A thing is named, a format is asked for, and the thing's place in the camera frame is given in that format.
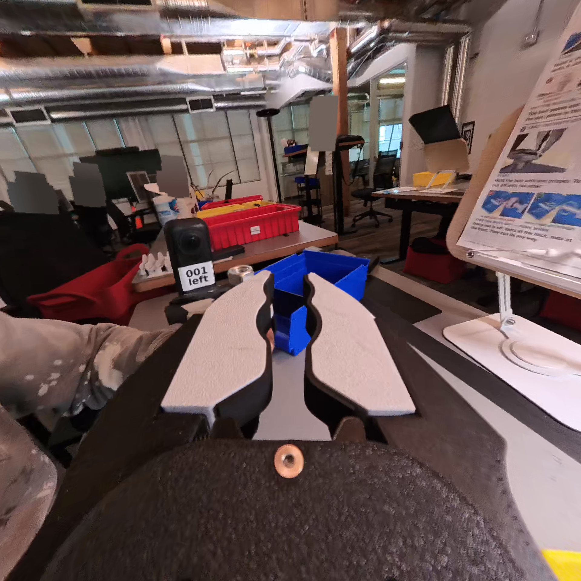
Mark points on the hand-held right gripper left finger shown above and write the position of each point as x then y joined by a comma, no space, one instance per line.
218,354

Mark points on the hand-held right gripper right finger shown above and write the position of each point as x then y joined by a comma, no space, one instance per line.
354,358

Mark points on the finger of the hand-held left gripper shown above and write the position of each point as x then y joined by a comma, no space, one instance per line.
199,305

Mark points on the silver hex nut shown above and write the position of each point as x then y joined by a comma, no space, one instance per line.
240,276

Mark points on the blue plastic bin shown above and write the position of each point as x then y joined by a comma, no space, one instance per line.
345,272

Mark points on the large yellow plastic bin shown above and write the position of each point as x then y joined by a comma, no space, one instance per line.
565,567

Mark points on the person's left forearm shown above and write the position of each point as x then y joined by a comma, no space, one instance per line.
68,358

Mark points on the person's left hand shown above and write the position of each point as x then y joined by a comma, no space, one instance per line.
270,340

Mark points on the white carton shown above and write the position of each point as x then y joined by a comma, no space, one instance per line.
186,208

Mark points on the flat black case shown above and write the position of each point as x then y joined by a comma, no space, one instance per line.
229,253

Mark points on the white wipes canister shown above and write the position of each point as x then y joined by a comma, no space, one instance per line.
163,211

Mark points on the yellow plastic crate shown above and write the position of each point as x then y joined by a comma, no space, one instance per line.
218,211

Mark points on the small framed screen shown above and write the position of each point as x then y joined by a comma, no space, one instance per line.
138,187

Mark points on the black flat mat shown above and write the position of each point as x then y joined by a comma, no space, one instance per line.
404,299

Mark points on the black monitor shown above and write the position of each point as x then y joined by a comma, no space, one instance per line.
113,168

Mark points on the red tote bag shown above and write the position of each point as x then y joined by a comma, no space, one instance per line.
90,290

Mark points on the dark red ottoman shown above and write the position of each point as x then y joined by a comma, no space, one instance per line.
433,265
560,306

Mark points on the black utility cart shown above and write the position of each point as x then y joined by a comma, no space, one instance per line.
309,199

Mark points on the small white air vent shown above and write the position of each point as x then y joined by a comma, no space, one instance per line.
29,116
200,104

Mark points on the large black screen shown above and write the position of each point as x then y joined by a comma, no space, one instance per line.
45,258

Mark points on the black floor lamp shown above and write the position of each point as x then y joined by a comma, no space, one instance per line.
268,112

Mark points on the black floor stand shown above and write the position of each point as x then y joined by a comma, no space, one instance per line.
338,195

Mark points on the wooden top desk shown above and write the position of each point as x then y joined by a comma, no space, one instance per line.
422,195

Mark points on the black office chair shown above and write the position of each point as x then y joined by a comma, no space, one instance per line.
381,170

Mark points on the small yellow bin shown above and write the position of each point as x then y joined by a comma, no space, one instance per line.
424,179

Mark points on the printed instruction sheet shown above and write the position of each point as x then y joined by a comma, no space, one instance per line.
522,227

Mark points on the small wooden board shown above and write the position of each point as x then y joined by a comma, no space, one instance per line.
447,156

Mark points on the black flag panel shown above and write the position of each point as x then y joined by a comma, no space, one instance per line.
433,125

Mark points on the silver ventilation duct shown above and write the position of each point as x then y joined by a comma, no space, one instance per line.
113,22
90,77

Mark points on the wooden support post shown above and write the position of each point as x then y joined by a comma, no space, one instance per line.
340,90

